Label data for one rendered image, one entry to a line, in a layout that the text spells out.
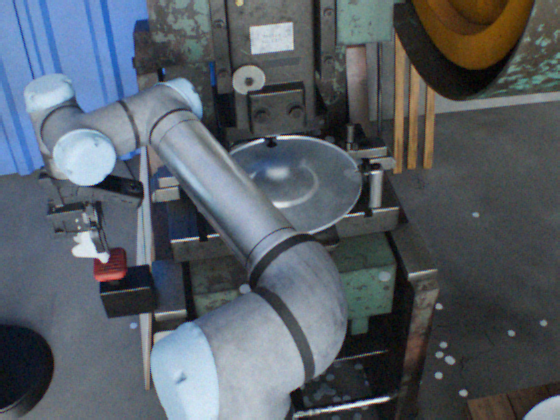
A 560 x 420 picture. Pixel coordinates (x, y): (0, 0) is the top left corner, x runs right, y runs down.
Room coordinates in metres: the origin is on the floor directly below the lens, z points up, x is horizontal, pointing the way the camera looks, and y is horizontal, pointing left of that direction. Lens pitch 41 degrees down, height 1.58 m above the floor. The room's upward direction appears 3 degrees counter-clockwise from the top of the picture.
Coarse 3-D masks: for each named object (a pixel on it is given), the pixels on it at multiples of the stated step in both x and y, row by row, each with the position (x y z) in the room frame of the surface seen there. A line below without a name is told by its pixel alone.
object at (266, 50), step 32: (256, 0) 1.02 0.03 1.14; (288, 0) 1.03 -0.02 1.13; (256, 32) 1.02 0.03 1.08; (288, 32) 1.02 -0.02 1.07; (256, 64) 1.02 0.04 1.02; (288, 64) 1.03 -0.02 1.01; (256, 96) 0.99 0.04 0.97; (288, 96) 1.00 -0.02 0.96; (256, 128) 0.99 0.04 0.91; (288, 128) 0.99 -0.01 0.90
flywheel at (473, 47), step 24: (432, 0) 1.21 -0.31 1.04; (456, 0) 1.16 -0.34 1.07; (480, 0) 1.06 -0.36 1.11; (504, 0) 0.97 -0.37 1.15; (528, 0) 0.84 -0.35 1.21; (432, 24) 1.18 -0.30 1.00; (456, 24) 1.10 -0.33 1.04; (480, 24) 1.05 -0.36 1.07; (504, 24) 0.90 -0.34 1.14; (456, 48) 1.06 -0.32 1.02; (480, 48) 0.97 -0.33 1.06; (504, 48) 0.89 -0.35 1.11
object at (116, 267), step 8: (112, 248) 0.86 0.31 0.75; (120, 248) 0.86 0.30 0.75; (112, 256) 0.84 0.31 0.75; (120, 256) 0.84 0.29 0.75; (96, 264) 0.82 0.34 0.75; (104, 264) 0.82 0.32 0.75; (112, 264) 0.82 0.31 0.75; (120, 264) 0.82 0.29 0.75; (96, 272) 0.80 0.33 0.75; (104, 272) 0.80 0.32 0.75; (112, 272) 0.80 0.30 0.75; (120, 272) 0.80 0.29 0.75; (104, 280) 0.80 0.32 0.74
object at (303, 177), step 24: (264, 144) 1.11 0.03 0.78; (288, 144) 1.10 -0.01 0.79; (312, 144) 1.10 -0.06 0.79; (264, 168) 1.02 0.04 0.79; (288, 168) 1.02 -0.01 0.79; (312, 168) 1.02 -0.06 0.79; (336, 168) 1.01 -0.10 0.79; (264, 192) 0.95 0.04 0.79; (288, 192) 0.95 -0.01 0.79; (312, 192) 0.95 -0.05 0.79; (336, 192) 0.95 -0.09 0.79; (360, 192) 0.94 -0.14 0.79; (288, 216) 0.89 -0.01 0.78; (312, 216) 0.89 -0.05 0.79; (336, 216) 0.88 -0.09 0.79
